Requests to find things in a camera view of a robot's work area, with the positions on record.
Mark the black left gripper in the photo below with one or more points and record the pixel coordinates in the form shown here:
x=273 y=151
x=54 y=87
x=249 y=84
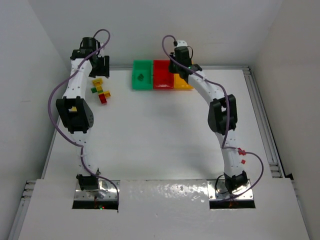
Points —
x=100 y=69

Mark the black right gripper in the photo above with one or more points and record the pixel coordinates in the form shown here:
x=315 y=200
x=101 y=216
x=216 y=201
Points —
x=176 y=67

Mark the green lego brick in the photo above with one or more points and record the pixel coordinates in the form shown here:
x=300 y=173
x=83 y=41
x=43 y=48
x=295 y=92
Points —
x=140 y=78

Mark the small red lego brick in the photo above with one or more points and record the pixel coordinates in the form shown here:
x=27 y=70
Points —
x=241 y=152

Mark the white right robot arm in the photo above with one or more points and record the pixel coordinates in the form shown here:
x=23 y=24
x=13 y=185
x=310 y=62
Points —
x=222 y=114

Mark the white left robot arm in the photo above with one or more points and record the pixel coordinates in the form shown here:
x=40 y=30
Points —
x=88 y=61

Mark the yellow plastic bin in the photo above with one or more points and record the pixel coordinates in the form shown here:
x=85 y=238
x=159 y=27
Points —
x=180 y=84

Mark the stacked lego brick tower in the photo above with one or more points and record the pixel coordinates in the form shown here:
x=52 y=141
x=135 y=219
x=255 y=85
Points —
x=98 y=89

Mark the red plastic bin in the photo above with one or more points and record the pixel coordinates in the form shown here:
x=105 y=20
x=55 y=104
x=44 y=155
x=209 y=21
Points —
x=162 y=78

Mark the green plastic bin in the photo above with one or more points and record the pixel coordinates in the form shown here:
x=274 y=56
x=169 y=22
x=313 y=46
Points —
x=144 y=67

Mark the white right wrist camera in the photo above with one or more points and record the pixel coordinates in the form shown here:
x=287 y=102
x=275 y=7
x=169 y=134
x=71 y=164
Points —
x=181 y=43

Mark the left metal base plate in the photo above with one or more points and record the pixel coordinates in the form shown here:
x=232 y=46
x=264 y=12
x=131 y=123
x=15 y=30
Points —
x=105 y=192

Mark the aluminium frame rail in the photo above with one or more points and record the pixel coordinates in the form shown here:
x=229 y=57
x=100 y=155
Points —
x=268 y=141

